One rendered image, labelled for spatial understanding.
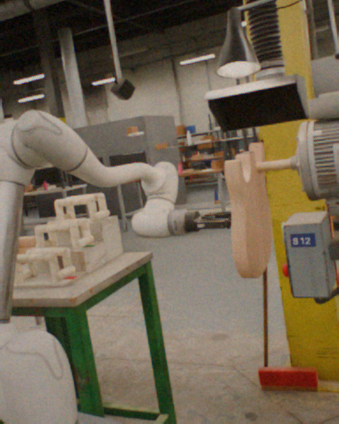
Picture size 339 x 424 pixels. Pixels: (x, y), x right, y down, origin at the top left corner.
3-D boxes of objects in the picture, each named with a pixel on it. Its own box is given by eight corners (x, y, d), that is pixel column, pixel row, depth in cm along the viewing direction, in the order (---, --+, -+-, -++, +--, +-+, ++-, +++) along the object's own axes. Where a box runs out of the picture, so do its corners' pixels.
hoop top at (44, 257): (59, 259, 173) (57, 251, 172) (54, 262, 170) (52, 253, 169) (15, 262, 180) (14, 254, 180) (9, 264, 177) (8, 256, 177)
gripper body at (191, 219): (193, 228, 169) (218, 227, 165) (184, 235, 161) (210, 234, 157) (190, 208, 167) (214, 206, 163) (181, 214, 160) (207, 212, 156)
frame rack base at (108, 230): (124, 253, 210) (117, 215, 209) (108, 262, 196) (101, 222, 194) (71, 256, 220) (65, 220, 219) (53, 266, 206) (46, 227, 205)
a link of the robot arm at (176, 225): (169, 238, 163) (185, 238, 161) (165, 213, 162) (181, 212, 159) (179, 230, 172) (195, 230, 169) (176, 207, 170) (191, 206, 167)
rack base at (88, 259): (108, 261, 197) (104, 240, 196) (87, 274, 182) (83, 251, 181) (53, 265, 207) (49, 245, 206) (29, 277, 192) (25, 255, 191)
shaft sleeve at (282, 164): (290, 169, 153) (292, 168, 155) (290, 158, 152) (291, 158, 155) (237, 175, 160) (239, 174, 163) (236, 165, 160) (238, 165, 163)
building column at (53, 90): (86, 210, 1313) (46, -13, 1247) (77, 213, 1276) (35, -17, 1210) (73, 211, 1331) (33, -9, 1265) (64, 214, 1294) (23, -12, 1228)
